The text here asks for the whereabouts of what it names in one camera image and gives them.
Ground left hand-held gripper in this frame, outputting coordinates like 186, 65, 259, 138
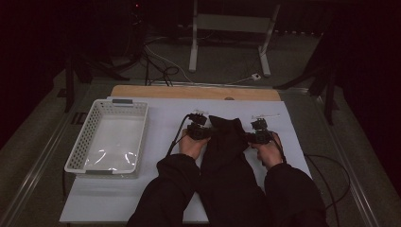
186, 109, 212, 141

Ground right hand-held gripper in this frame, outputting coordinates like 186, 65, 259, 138
245, 113, 281, 146

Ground black shorts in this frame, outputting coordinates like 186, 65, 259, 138
196, 114, 269, 227

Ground white plastic basket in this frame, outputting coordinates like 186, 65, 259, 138
64, 98, 149, 176

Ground person's left hand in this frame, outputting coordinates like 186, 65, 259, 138
178, 130, 210, 160

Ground person's right hand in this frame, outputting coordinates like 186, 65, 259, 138
250, 132, 285, 171

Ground black tripod stand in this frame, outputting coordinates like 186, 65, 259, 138
56, 51, 131, 114
273, 32, 340, 126

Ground grey metal stand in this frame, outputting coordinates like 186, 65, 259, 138
188, 0, 282, 78

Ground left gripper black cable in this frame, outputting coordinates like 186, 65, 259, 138
165, 113, 192, 159

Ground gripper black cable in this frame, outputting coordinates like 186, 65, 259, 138
165, 113, 192, 159
276, 135, 352, 227

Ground black floor cables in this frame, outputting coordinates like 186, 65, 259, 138
140, 36, 181, 87

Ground white floor cable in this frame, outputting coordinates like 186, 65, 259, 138
144, 44, 253, 86

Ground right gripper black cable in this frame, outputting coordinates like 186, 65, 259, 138
276, 135, 352, 227

